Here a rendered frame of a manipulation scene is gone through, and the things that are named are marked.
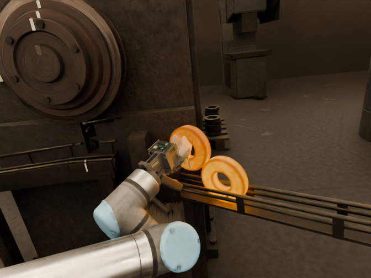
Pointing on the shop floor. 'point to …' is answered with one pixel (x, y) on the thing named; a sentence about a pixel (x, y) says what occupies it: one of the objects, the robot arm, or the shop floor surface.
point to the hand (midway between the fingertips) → (189, 143)
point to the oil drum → (365, 128)
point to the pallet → (215, 128)
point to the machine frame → (144, 101)
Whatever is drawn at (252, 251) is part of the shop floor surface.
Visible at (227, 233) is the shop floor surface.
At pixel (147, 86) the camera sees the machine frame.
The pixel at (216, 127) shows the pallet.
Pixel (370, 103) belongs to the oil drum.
